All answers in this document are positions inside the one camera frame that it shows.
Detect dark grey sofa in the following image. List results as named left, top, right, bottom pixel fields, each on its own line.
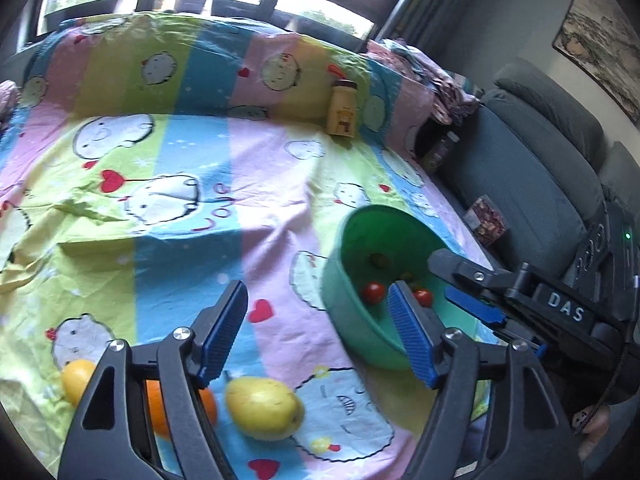
left=414, top=56, right=640, bottom=476

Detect black plant pot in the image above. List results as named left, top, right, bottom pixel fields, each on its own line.
left=174, top=0, right=207, bottom=14

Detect red cherry tomato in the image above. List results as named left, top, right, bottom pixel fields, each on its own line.
left=360, top=282, right=386, bottom=306

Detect pile of patterned clothes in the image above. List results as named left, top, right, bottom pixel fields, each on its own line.
left=366, top=38, right=480, bottom=126

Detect pink crumpled cloth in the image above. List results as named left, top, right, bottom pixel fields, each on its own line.
left=0, top=80, right=20, bottom=122

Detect orange fruit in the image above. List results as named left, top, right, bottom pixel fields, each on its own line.
left=144, top=379, right=219, bottom=438

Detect colourful cartoon bed sheet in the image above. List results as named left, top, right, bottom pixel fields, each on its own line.
left=1, top=13, right=484, bottom=479

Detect yellow pear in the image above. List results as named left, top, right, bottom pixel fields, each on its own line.
left=224, top=376, right=305, bottom=442

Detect dark jar by sofa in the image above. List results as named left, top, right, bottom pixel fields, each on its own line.
left=422, top=131, right=460, bottom=174

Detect yellow lemon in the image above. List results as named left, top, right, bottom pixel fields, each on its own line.
left=61, top=359, right=96, bottom=408

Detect framed landscape painting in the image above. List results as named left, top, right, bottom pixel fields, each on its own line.
left=552, top=0, right=639, bottom=124

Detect person's hand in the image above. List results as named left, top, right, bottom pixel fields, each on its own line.
left=572, top=404, right=611, bottom=462

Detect green olive fruit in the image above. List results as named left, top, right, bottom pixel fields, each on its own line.
left=369, top=252, right=390, bottom=270

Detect yellow bear bottle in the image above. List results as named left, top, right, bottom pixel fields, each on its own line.
left=326, top=79, right=358, bottom=138

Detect snack packet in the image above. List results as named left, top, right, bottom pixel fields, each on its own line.
left=462, top=195, right=509, bottom=247

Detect green plastic bowl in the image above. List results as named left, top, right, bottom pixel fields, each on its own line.
left=320, top=205, right=480, bottom=370

